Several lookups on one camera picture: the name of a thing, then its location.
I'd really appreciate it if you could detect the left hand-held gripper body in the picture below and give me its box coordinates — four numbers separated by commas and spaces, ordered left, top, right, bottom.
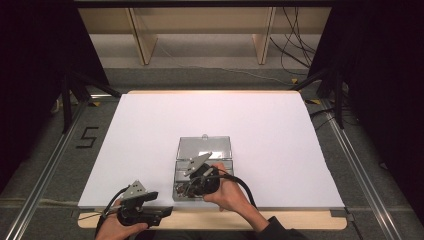
116, 179, 164, 228

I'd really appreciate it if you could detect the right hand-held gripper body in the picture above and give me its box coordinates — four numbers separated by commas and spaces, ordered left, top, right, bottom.
183, 151, 221, 197

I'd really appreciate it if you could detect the clear plastic compartment box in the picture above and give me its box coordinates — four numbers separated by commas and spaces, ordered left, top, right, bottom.
172, 133, 234, 202

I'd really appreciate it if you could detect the person's right hand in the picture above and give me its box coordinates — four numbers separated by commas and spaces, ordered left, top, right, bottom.
203, 162, 251, 213

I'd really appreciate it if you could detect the person's left hand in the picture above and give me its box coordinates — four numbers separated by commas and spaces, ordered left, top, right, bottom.
94, 199, 148, 240

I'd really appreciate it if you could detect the wooden table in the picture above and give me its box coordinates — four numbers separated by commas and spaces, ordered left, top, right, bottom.
78, 89, 348, 231

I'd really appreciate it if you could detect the white table sheet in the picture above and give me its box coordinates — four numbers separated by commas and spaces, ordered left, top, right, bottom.
78, 93, 345, 210

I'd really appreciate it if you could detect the black tripod stand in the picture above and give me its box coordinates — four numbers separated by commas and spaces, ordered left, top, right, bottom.
60, 69, 122, 135
289, 68, 346, 130

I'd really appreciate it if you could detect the light wooden shelf unit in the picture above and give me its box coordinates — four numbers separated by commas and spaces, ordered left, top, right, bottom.
78, 6, 333, 66

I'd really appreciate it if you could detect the black curtain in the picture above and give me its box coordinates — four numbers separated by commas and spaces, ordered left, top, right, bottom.
0, 0, 110, 194
307, 0, 424, 223

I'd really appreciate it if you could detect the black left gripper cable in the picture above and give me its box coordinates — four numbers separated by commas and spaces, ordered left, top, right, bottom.
98, 186, 130, 224

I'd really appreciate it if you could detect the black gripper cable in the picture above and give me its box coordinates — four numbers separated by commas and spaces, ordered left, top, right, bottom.
98, 186, 130, 224
213, 173, 258, 210

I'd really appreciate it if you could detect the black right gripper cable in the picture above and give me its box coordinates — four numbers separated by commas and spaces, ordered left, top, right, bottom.
213, 173, 258, 210

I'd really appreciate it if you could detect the metal floor rail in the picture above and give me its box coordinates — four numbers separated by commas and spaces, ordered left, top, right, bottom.
3, 99, 90, 240
320, 99, 398, 240

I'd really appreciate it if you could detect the thin white floor cable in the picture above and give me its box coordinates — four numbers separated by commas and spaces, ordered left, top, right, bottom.
156, 43, 292, 86

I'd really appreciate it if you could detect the bundle of black floor cables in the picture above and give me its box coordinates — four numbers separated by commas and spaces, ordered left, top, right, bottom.
269, 6, 318, 76

